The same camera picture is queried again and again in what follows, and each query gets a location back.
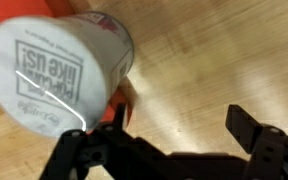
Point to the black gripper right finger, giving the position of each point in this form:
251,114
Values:
267,150

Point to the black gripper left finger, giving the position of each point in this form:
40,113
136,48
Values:
94,150

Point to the white printed tin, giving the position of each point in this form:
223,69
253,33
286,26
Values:
50,73

